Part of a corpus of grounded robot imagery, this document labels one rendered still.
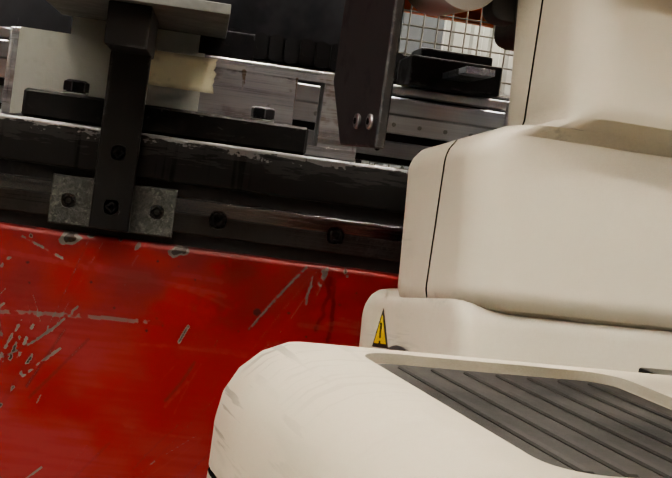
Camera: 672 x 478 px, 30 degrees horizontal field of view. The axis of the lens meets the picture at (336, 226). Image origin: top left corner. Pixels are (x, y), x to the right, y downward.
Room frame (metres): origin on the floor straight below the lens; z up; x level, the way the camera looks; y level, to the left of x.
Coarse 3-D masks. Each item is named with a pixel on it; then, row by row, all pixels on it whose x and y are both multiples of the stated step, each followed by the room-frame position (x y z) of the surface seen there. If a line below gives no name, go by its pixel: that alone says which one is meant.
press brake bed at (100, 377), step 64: (0, 192) 1.24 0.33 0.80; (64, 192) 1.25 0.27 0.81; (192, 192) 1.27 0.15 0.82; (0, 256) 1.24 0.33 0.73; (64, 256) 1.25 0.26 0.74; (128, 256) 1.26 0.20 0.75; (192, 256) 1.26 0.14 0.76; (256, 256) 1.28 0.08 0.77; (320, 256) 1.29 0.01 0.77; (384, 256) 1.29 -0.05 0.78; (0, 320) 1.24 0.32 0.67; (64, 320) 1.25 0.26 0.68; (128, 320) 1.26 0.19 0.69; (192, 320) 1.26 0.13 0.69; (256, 320) 1.27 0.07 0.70; (320, 320) 1.28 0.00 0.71; (0, 384) 1.25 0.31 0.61; (64, 384) 1.25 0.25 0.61; (128, 384) 1.26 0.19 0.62; (192, 384) 1.27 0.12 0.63; (0, 448) 1.25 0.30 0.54; (64, 448) 1.25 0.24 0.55; (128, 448) 1.26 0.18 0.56; (192, 448) 1.27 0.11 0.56
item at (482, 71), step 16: (400, 64) 1.71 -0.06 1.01; (416, 64) 1.62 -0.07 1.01; (432, 64) 1.62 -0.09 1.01; (448, 64) 1.62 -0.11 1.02; (464, 64) 1.63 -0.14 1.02; (480, 64) 1.63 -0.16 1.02; (400, 80) 1.69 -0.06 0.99; (416, 80) 1.62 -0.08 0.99; (432, 80) 1.62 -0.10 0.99; (448, 80) 1.62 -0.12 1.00; (464, 80) 1.60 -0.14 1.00; (480, 80) 1.63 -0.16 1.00; (496, 80) 1.63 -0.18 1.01; (480, 96) 1.68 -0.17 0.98; (496, 96) 1.63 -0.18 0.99
